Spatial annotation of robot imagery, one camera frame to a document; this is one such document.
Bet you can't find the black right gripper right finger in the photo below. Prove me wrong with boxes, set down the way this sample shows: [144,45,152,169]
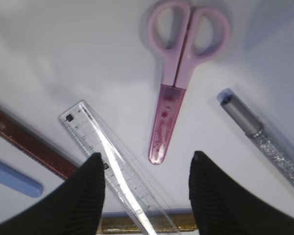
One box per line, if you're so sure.
[189,151,294,235]

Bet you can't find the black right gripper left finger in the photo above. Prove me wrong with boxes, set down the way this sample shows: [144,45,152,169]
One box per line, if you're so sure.
[0,153,105,235]

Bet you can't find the pink scissors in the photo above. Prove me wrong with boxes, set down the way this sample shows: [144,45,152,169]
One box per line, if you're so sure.
[147,0,230,165]

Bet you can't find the clear plastic ruler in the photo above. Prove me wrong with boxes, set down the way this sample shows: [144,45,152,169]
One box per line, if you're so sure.
[59,100,168,221]

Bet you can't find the gold glitter pen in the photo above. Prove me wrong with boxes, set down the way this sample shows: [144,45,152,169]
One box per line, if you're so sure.
[97,211,198,235]

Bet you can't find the silver glitter pen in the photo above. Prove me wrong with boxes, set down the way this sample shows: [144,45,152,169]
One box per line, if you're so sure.
[217,89,294,188]

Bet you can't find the red glitter pen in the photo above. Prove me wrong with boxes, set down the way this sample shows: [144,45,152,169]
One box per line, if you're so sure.
[0,110,78,180]

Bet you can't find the blue scissors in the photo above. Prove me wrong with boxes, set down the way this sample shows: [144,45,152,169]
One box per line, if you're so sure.
[0,161,44,198]

